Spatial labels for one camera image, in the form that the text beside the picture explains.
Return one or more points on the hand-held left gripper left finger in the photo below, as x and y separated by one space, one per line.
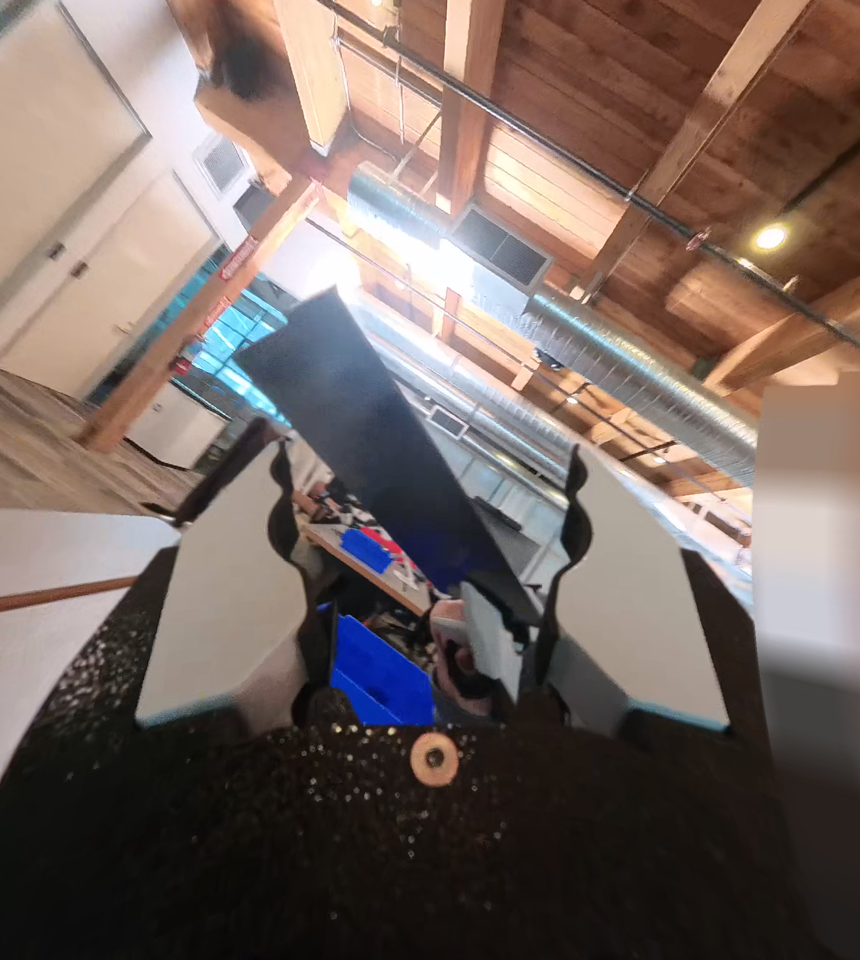
227 600

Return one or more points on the white door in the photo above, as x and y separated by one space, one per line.
40 150
122 285

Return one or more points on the wooden support post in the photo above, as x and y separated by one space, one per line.
197 315

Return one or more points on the ceiling spot light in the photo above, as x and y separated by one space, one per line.
771 236

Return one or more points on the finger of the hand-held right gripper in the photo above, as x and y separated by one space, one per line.
493 645

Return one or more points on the black wall speaker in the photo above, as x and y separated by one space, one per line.
251 204

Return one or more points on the silver ventilation duct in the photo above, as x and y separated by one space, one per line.
475 390
624 360

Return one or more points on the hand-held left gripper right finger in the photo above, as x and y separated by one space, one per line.
639 615

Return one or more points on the large blue storage bin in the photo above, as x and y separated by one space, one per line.
377 675

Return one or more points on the red fire extinguisher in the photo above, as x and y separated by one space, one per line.
182 365

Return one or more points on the wall air vent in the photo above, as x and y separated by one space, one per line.
221 165

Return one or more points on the person's right hand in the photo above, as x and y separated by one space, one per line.
446 634

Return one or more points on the black duct grille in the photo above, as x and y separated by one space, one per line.
501 251

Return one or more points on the white recycling cabinet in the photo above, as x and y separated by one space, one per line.
175 427

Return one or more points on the small blue parts bin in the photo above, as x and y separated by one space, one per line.
366 547

